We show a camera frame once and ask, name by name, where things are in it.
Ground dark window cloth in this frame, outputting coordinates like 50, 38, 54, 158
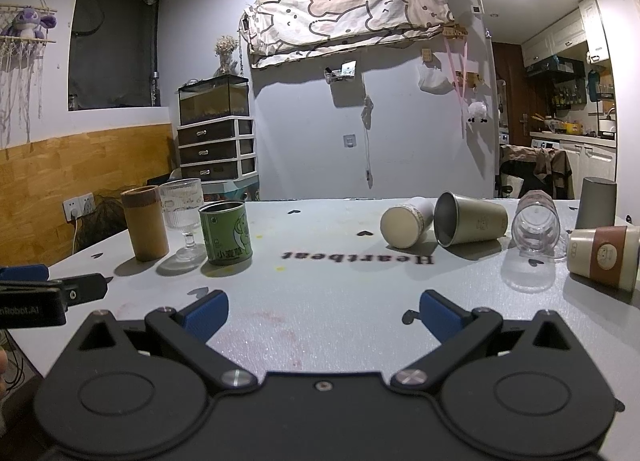
67, 0, 162, 112

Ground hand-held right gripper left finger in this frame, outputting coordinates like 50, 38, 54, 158
75, 290, 260, 396

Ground white kitchen wall cabinets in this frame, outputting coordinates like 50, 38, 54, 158
520, 0, 612, 68

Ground purple plush toy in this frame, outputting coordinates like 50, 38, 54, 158
1, 8, 57, 40

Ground brown cardboard cup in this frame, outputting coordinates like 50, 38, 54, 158
120, 185, 170, 262

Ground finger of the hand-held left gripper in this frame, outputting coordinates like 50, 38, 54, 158
0, 264, 50, 284

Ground dried flowers in vase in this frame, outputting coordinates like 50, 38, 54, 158
214, 35, 240, 77

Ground cream cup with brown sleeve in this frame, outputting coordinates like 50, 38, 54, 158
566, 225, 640, 292

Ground macrame hanging shelf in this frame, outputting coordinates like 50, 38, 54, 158
0, 0, 58, 152

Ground white drawer cabinet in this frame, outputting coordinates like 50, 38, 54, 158
176, 116, 259, 183

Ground green tin can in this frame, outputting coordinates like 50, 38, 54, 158
198, 200, 254, 267

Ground dark mesh bag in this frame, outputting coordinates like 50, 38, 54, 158
75, 188, 129, 252

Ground hanging white cable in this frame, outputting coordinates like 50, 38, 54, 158
361, 95, 376, 189

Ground clear glass cup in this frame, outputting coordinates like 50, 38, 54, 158
510, 190, 562, 260

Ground small photo card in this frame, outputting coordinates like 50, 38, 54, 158
324, 60, 358, 84

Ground white hanging bag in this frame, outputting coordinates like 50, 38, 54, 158
417, 64, 453, 94

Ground ribbed glass goblet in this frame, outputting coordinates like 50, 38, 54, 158
159, 178, 208, 262

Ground white kitchen base cabinets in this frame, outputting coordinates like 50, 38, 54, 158
529, 131, 617, 192

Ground white paper cup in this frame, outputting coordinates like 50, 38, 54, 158
380, 196, 437, 249

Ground white wall socket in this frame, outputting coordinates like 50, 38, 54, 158
63, 194, 96, 221

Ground cartoon printed cloth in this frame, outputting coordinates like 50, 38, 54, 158
239, 0, 457, 69

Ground stainless steel cup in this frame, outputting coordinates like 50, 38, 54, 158
433, 191, 511, 248

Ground chair with brown jacket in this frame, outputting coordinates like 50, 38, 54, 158
497, 144, 574, 200

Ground dark wooden door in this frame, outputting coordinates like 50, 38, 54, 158
491, 41, 532, 147

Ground glass fish tank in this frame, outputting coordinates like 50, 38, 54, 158
177, 75, 251, 126

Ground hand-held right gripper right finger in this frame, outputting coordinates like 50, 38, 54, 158
389, 289, 574, 394

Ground grey cup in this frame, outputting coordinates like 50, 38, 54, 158
576, 176, 618, 231

